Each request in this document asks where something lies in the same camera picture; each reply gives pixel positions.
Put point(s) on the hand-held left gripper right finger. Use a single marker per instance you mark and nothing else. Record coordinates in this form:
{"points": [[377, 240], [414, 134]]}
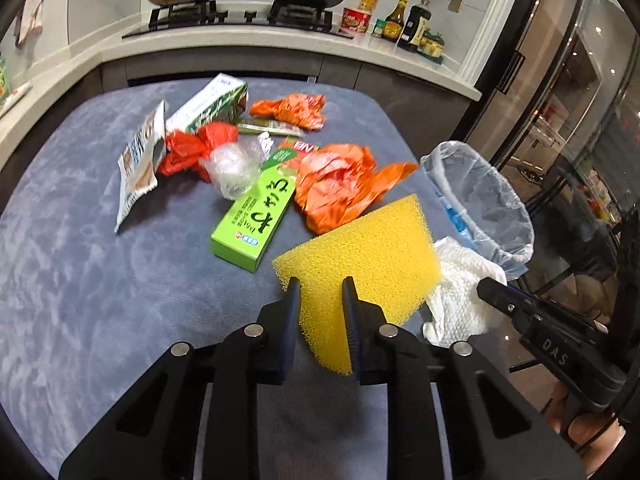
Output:
{"points": [[350, 320]]}

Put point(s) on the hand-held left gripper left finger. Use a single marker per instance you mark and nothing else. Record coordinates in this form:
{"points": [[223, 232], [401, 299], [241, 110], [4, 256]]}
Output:
{"points": [[294, 312]]}

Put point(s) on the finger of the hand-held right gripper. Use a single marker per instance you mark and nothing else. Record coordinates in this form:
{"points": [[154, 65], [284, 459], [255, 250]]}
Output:
{"points": [[502, 297]]}

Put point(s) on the white paper towel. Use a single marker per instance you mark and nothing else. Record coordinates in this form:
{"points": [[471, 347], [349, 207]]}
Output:
{"points": [[460, 290]]}

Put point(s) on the yellow sponge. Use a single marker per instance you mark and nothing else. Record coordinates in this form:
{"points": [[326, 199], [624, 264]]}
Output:
{"points": [[370, 250]]}

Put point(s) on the bright green cardboard box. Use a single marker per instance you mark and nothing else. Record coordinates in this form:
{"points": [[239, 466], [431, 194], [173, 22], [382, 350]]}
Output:
{"points": [[252, 220]]}

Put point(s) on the bin with clear plastic liner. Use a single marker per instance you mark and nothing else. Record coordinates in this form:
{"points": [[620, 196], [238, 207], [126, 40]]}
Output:
{"points": [[480, 195]]}

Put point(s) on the long white green box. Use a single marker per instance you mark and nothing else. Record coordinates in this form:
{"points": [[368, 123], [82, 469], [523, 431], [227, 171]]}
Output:
{"points": [[205, 105]]}

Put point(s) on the person's right hand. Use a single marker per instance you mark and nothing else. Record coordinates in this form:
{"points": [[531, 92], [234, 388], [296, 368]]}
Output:
{"points": [[585, 430]]}

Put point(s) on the large orange plastic bag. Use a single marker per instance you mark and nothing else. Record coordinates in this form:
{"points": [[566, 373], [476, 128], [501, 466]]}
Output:
{"points": [[335, 180]]}

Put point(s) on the clear plastic bag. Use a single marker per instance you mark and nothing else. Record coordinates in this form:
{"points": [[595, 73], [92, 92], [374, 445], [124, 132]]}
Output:
{"points": [[232, 165]]}

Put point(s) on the red green packet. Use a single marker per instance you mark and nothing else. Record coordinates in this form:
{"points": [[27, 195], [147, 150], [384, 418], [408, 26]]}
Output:
{"points": [[300, 149]]}

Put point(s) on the red plastic bag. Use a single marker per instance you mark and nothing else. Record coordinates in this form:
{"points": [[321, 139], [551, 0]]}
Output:
{"points": [[192, 147]]}

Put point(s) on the grey blue table cloth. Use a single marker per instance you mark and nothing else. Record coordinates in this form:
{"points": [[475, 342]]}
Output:
{"points": [[100, 270]]}

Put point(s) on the small crumpled orange plastic bag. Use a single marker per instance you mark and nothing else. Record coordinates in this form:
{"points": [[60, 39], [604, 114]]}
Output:
{"points": [[292, 110]]}

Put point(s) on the silver snack packet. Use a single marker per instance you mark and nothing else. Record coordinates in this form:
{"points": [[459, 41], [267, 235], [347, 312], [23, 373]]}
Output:
{"points": [[140, 165]]}

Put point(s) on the glass door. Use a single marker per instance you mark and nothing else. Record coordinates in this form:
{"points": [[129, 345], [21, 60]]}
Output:
{"points": [[575, 85]]}

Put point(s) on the teal container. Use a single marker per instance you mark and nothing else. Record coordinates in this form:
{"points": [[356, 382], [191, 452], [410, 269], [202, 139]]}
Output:
{"points": [[431, 45]]}

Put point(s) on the white kitchen counter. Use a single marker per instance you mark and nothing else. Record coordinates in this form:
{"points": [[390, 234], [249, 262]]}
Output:
{"points": [[280, 47]]}

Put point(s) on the dark soy sauce bottle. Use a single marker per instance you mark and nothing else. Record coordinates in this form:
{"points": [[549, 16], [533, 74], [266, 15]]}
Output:
{"points": [[414, 27]]}

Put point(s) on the small green jar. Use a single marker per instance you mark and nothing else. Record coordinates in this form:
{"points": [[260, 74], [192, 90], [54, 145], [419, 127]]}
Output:
{"points": [[379, 28]]}

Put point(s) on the brown sauce bottle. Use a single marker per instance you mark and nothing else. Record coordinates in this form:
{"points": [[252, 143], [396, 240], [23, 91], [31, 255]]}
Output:
{"points": [[396, 22]]}

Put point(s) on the black gas stove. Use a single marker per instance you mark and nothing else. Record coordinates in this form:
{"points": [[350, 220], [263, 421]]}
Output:
{"points": [[235, 22]]}

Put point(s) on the red instant noodle cup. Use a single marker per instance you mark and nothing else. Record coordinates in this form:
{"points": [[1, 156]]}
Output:
{"points": [[355, 21]]}

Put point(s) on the yellow packet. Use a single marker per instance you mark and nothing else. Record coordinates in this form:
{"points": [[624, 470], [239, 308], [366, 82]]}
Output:
{"points": [[370, 0]]}

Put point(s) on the white tube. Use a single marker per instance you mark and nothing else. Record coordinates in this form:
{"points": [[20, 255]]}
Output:
{"points": [[15, 97]]}

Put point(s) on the green packet on counter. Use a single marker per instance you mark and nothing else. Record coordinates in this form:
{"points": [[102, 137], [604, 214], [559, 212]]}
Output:
{"points": [[3, 80]]}

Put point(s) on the hanging white cloth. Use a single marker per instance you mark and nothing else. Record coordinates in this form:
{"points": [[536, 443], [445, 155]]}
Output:
{"points": [[32, 10]]}

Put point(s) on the wall socket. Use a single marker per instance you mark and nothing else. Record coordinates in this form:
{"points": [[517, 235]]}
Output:
{"points": [[455, 4]]}

